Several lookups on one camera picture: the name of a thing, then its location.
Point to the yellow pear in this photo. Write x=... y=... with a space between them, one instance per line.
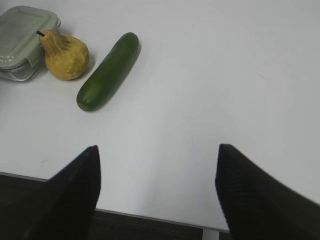
x=65 y=56

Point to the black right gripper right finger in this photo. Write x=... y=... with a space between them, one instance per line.
x=256 y=206

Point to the green lidded glass container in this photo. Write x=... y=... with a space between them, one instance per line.
x=21 y=53

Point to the green cucumber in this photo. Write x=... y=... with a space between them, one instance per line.
x=100 y=87

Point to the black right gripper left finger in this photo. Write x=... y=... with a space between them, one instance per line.
x=62 y=208

